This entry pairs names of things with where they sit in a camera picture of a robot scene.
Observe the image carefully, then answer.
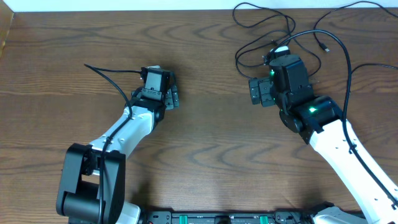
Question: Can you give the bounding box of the left camera cable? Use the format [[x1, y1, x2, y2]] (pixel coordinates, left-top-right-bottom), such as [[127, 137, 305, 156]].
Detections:
[[83, 63, 147, 224]]

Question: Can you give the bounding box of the right camera cable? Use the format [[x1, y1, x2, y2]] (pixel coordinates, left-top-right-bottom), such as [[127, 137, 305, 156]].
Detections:
[[264, 29, 398, 209]]

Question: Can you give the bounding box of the black usb cable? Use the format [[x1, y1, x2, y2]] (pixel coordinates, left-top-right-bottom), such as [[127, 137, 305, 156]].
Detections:
[[232, 2, 322, 80], [313, 1, 398, 71]]

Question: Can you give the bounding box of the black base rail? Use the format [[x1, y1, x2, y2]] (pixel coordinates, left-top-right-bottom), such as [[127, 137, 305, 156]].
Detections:
[[136, 203, 364, 224]]

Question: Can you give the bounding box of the camera cable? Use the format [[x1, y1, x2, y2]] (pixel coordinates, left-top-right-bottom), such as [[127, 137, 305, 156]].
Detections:
[[264, 29, 398, 209], [83, 63, 147, 224]]

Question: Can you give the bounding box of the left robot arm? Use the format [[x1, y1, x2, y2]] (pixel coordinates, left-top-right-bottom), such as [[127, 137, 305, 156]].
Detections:
[[56, 65, 179, 224]]

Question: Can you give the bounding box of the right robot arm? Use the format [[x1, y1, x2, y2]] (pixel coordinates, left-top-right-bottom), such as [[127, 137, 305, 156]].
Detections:
[[249, 47, 397, 223]]

